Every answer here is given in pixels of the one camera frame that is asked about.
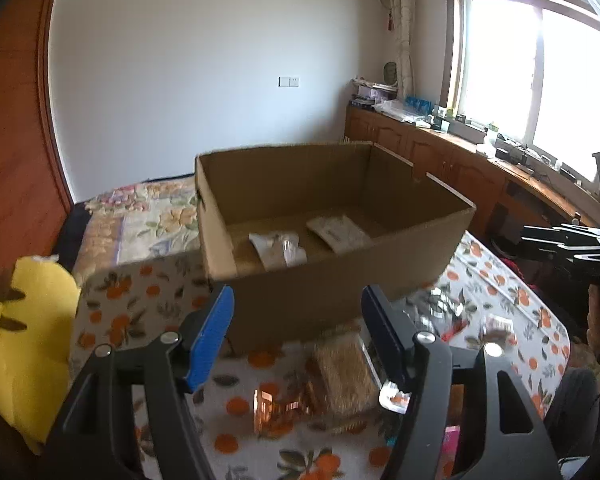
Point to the yellow plush toy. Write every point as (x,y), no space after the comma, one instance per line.
(25,340)

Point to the wooden wardrobe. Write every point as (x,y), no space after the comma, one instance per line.
(15,135)

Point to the brown cardboard box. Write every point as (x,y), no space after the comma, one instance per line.
(330,290)

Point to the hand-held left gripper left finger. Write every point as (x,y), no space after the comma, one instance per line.
(211,340)

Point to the silver foil snack pouch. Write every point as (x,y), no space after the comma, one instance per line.
(432,305)

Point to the stack of boxes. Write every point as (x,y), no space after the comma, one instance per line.
(372,92)

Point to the white wall switch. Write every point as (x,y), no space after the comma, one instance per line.
(289,81)

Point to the orange print tablecloth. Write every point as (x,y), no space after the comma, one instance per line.
(145,305)

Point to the brown snack packet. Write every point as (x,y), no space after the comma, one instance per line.
(342,370)

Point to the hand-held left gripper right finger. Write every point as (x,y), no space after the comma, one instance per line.
(380,332)

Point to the clear plastic bag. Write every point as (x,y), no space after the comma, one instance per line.
(392,109)

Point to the clear red snack wrapper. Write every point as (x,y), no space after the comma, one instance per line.
(394,397)

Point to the patterned curtain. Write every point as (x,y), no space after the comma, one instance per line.
(401,25)

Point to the pink snack packet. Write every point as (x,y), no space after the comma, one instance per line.
(451,447)

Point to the small silver snack packet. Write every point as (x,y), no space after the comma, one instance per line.
(497,327)

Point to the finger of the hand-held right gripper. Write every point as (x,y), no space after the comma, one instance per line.
(565,253)
(565,236)

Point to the green round fan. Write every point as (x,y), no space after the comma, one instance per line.
(390,72)

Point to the floral bed blanket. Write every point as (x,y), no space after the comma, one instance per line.
(145,210)

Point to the copper foil snack packet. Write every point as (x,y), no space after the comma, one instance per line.
(285,410)

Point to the wood framed window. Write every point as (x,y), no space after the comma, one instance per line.
(530,75)

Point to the blue box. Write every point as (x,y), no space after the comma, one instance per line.
(419,104)

